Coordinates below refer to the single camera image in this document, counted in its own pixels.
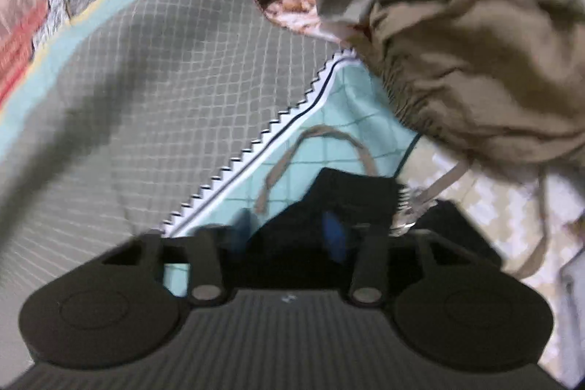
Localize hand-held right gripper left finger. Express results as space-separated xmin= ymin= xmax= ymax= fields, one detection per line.
xmin=101 ymin=209 xmax=254 ymax=306

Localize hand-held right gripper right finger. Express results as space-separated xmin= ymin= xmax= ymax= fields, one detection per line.
xmin=322 ymin=211 xmax=503 ymax=307

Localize black pants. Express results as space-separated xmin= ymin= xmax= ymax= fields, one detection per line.
xmin=219 ymin=168 xmax=503 ymax=295

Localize striped patterned bed cover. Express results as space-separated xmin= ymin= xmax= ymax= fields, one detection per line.
xmin=0 ymin=0 xmax=585 ymax=372

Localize khaki drawstring pants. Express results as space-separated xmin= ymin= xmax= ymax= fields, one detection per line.
xmin=255 ymin=0 xmax=585 ymax=281

